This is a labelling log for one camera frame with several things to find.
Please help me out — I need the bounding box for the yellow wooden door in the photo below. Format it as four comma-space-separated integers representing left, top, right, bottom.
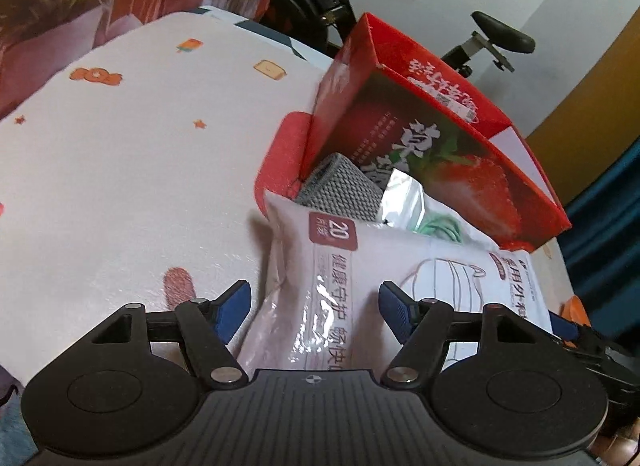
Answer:
525, 16, 640, 181

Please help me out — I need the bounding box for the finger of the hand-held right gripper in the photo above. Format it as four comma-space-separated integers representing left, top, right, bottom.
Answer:
547, 311, 610, 363

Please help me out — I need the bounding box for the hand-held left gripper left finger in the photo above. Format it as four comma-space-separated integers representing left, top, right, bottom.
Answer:
90, 280, 252, 390

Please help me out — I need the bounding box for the red strawberry print cardboard box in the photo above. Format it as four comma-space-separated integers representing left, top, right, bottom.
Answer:
298, 12, 572, 251

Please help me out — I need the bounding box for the orange round object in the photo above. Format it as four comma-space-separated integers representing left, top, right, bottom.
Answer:
562, 296, 591, 327

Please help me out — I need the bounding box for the teal curtain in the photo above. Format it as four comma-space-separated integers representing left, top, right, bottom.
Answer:
557, 141, 640, 331

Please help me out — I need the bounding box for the white face mask packet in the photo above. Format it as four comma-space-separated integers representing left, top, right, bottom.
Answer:
237, 194, 556, 373

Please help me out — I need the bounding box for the white cartoon print tablecloth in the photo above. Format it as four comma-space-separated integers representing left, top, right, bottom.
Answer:
0, 6, 596, 397

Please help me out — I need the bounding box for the grey knitted cloth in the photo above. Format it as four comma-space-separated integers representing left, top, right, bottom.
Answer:
295, 152, 388, 223

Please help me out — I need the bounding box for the red flat mat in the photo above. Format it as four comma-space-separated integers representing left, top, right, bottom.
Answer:
254, 110, 313, 219

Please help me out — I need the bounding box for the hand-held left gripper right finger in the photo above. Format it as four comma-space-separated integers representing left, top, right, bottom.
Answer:
378, 281, 553, 390

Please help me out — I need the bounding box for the clear bag of green cables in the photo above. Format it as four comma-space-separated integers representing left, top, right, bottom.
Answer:
377, 168, 496, 249

